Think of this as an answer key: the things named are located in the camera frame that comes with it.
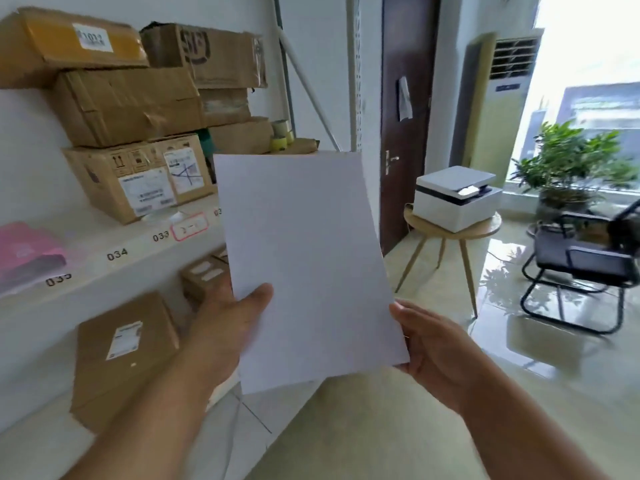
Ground green potted plant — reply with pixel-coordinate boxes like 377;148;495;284
508;120;640;224

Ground dark brown wooden door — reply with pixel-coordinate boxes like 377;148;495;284
379;0;443;257

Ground white paper sheet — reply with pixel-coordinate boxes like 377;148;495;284
212;151;411;395

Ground person's left forearm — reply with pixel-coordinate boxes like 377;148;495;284
60;347;240;480

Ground person's right forearm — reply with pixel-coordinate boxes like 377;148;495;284
459;359;640;480

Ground plain brown cardboard box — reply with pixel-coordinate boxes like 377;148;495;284
207;117;275;156

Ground red bordered shelf label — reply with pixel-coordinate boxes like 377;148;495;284
170;213;209;242

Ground small cardboard box white stickers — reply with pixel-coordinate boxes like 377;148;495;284
179;247;234;310

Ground crumpled brown cardboard box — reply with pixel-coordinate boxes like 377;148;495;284
47;67;206;148

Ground cardboard box with yellow tape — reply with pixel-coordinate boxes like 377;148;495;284
0;7;151;90

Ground round wooden side table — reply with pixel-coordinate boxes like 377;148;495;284
394;207;502;319

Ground white printer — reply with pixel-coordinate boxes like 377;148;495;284
413;166;504;233

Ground cardboard box with one label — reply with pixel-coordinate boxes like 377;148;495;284
70;291;181;435

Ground person's left hand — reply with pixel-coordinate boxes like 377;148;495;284
181;268;275;392

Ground black metal frame chair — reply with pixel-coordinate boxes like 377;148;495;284
520;197;640;335

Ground pink plastic mailer bag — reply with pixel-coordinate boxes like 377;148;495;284
0;222;68;295

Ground person's right hand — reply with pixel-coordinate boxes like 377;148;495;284
389;299;501;416

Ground white metal shelf rack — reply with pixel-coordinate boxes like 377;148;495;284
0;0;366;480

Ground white standing air conditioner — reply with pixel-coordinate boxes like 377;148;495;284
461;28;545;188

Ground small flat cardboard box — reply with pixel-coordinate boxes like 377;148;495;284
198;87;253;128

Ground cardboard box with white labels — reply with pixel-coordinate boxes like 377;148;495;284
61;134;217;225

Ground cardboard box with black print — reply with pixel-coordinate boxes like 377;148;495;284
140;23;268;90

